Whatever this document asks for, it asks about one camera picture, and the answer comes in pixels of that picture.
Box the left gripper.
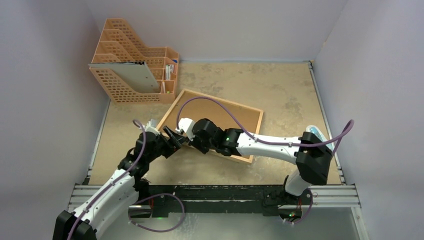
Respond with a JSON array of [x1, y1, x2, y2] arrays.
[[146, 126, 187, 163]]

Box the wooden picture frame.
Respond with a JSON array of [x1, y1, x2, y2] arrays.
[[155, 88, 265, 165]]

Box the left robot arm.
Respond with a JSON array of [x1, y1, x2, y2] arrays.
[[52, 126, 187, 240]]

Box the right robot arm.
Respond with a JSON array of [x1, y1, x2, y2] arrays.
[[178, 118, 333, 204]]

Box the grey folder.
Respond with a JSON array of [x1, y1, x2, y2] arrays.
[[88, 61, 161, 94]]

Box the orange file organizer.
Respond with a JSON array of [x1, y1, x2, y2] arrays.
[[89, 18, 180, 104]]

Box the blue white oval object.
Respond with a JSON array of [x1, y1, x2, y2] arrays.
[[305, 125, 335, 152]]

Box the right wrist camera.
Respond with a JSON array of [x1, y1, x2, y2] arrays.
[[176, 118, 195, 140]]

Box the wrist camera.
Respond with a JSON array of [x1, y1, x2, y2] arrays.
[[144, 118, 160, 135], [176, 118, 195, 140]]

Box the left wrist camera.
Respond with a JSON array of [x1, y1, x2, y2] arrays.
[[144, 118, 160, 135]]

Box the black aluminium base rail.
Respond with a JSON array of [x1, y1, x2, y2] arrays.
[[67, 183, 362, 220]]

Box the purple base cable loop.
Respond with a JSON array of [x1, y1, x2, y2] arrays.
[[127, 193, 186, 233]]

